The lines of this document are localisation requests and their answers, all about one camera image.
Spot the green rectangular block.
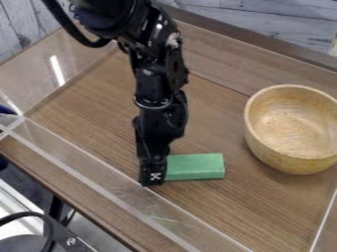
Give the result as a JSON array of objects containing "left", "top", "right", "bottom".
[{"left": 165, "top": 154, "right": 224, "bottom": 181}]

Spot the light wooden bowl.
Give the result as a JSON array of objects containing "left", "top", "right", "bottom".
[{"left": 243, "top": 85, "right": 337, "bottom": 175}]

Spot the clear acrylic tray wall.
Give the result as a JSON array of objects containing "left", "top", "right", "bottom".
[{"left": 0, "top": 6, "right": 337, "bottom": 252}]

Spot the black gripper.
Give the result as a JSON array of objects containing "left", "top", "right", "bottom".
[{"left": 129, "top": 90, "right": 189, "bottom": 187}]

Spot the grey metal base plate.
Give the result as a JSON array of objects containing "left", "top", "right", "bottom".
[{"left": 0, "top": 228, "right": 97, "bottom": 252}]

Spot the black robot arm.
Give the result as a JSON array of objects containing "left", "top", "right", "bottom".
[{"left": 69, "top": 0, "right": 189, "bottom": 187}]

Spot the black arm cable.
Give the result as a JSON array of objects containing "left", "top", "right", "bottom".
[{"left": 41, "top": 0, "right": 113, "bottom": 49}]

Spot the black table leg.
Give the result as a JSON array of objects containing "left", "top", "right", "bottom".
[{"left": 48, "top": 196, "right": 64, "bottom": 221}]

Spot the black cable loop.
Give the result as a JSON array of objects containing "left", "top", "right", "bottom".
[{"left": 0, "top": 211, "right": 60, "bottom": 252}]

